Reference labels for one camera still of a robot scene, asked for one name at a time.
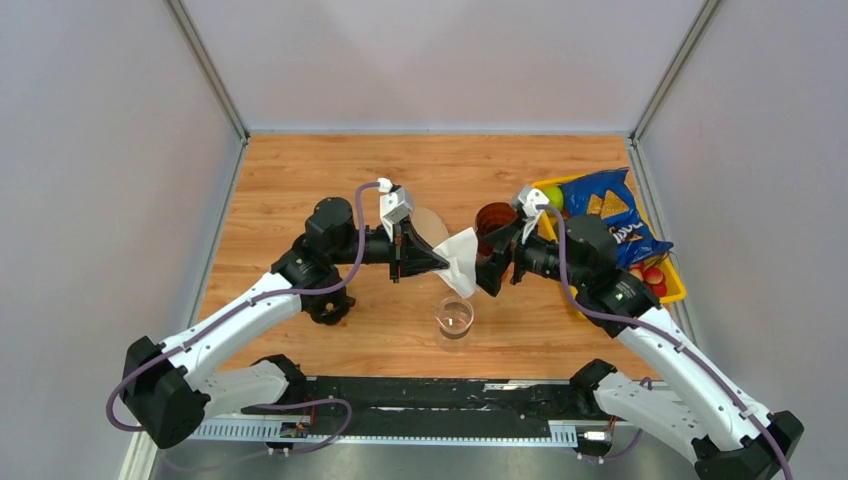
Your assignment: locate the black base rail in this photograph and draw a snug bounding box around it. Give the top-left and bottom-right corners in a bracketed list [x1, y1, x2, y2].
[278, 376, 609, 439]

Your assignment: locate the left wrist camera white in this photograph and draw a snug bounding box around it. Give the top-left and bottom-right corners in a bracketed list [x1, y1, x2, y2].
[377, 177, 415, 240]

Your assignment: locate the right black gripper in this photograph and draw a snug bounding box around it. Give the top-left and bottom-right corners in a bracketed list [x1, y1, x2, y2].
[458, 216, 587, 297]

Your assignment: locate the white paper coffee filter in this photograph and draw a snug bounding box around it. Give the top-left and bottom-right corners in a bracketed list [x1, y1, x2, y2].
[434, 227, 478, 299]

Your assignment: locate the red apples cluster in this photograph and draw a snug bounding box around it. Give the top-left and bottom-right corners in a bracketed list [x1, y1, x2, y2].
[629, 264, 668, 297]

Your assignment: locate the olive plastic coffee dripper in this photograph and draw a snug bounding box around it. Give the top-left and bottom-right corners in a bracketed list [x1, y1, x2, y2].
[301, 289, 356, 326]

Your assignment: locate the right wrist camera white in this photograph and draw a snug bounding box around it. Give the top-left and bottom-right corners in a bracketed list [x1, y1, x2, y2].
[510, 185, 550, 244]

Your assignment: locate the aluminium frame post left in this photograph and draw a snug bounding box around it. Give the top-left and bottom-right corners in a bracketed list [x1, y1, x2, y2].
[163, 0, 250, 145]

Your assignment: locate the aluminium frame post right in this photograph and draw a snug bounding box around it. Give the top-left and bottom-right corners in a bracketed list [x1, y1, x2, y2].
[629, 0, 724, 144]

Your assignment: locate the green lime upper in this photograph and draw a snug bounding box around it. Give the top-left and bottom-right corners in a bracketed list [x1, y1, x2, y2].
[541, 185, 564, 212]

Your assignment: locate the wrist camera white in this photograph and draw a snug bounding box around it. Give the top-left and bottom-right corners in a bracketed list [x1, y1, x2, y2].
[377, 177, 415, 240]
[510, 185, 550, 244]

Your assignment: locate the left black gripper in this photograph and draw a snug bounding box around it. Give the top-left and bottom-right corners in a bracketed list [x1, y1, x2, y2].
[330, 214, 449, 283]

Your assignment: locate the clear glass beaker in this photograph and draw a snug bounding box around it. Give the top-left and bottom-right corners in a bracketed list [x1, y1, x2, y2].
[433, 296, 475, 353]

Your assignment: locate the brown plastic coffee dripper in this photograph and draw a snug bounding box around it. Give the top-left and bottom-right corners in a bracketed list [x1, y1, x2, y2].
[474, 202, 516, 260]

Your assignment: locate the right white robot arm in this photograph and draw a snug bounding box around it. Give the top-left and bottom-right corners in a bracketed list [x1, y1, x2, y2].
[476, 215, 804, 479]

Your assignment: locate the aluminium frame post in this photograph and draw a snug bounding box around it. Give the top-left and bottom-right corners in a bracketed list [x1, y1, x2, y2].
[163, 0, 250, 145]
[629, 0, 724, 144]

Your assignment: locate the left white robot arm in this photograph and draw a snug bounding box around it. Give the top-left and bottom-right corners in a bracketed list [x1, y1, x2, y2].
[118, 194, 450, 449]

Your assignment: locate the brown paper coffee filter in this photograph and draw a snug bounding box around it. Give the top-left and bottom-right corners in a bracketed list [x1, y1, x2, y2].
[411, 206, 451, 249]

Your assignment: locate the blue chips bag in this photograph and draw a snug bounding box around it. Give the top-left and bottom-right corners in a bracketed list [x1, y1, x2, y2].
[559, 167, 674, 268]

